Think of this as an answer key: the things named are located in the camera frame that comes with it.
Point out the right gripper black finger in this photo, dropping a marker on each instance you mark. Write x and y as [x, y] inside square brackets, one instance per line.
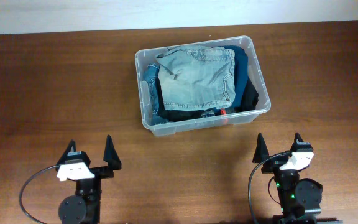
[261, 151]
[298, 139]

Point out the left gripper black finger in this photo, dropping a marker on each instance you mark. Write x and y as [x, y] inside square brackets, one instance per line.
[110, 155]
[65, 157]

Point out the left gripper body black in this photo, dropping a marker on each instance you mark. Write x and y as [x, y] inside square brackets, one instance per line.
[101, 172]

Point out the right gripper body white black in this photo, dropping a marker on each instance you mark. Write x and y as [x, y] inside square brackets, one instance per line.
[269, 165]

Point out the black shorts red grey waistband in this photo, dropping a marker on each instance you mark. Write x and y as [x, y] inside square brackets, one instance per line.
[246, 100]

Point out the black shirt white logo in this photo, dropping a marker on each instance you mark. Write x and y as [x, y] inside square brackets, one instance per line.
[177, 115]

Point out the navy blue shirt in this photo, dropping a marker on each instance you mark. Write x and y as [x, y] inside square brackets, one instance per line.
[240, 73]

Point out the dark blue jeans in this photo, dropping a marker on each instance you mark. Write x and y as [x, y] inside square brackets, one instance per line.
[151, 77]

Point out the light blue jeans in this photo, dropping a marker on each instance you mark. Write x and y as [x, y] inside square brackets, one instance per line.
[196, 77]

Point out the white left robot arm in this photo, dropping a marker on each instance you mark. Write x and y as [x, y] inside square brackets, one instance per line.
[90, 191]

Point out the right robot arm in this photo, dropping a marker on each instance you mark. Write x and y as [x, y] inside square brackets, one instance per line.
[285, 183]

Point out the clear plastic storage bin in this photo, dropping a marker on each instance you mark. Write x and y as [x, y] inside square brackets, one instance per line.
[145, 57]

